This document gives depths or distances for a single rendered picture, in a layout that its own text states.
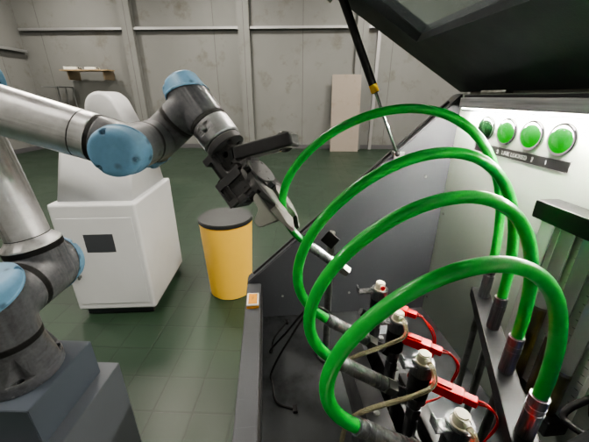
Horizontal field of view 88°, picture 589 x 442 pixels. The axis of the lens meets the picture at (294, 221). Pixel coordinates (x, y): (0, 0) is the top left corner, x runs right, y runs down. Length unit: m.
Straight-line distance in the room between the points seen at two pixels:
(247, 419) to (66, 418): 0.45
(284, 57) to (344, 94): 1.92
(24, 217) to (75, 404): 0.43
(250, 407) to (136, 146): 0.46
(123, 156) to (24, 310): 0.41
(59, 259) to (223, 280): 1.60
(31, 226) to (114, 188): 1.39
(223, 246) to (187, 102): 1.66
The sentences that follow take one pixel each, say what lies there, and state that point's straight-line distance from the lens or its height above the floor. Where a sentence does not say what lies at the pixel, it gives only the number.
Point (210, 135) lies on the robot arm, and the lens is 0.58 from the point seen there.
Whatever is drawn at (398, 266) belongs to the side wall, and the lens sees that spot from 0.95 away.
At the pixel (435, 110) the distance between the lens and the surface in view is 0.53.
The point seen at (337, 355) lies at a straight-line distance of 0.29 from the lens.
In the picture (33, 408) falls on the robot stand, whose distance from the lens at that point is 0.84.
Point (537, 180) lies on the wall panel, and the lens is 0.69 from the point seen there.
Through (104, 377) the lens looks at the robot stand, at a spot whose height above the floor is 0.80.
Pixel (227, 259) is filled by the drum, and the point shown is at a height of 0.37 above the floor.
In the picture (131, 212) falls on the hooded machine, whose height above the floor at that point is 0.78.
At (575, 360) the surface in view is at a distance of 0.64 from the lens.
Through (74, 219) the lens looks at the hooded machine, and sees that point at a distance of 2.32.
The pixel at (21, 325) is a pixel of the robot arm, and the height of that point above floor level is 1.03.
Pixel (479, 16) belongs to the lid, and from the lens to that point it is 0.63.
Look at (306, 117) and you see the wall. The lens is 9.42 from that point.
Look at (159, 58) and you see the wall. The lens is 10.32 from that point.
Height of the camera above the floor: 1.44
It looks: 22 degrees down
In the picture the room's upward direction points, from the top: straight up
